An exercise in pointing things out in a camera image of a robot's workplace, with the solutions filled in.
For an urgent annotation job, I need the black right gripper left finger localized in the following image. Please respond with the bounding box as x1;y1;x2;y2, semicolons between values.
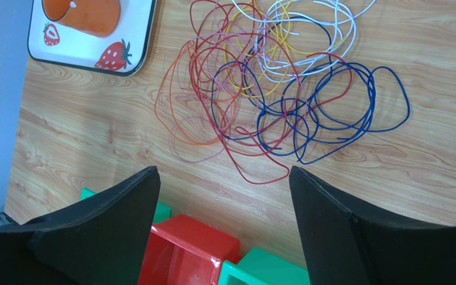
0;166;161;284

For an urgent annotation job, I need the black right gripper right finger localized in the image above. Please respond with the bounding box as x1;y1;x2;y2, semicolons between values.
289;166;456;284

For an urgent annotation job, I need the red cable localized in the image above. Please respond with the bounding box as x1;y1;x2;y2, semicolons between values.
188;0;354;185

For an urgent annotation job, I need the left green plastic bin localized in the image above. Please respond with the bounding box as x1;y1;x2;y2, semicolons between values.
80;188;172;223

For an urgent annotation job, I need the green plastic bin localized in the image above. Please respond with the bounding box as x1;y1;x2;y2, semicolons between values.
217;248;310;285
80;188;172;223

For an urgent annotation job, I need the red plastic bin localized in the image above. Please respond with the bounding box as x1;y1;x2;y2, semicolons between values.
138;214;240;284

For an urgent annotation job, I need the right green plastic bin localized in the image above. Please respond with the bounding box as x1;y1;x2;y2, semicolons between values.
217;248;310;285

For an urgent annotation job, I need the white strawberry tray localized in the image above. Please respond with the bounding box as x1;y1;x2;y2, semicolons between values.
27;1;157;77

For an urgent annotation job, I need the orange glass cup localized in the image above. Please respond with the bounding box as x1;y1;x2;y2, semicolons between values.
42;0;121;37

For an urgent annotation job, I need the blue cable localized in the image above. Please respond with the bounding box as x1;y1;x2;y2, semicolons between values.
211;15;411;165

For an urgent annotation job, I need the pink cable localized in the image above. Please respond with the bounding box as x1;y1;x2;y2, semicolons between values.
168;23;304;164

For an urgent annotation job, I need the yellow cable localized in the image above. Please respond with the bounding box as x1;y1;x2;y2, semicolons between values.
223;0;347;99

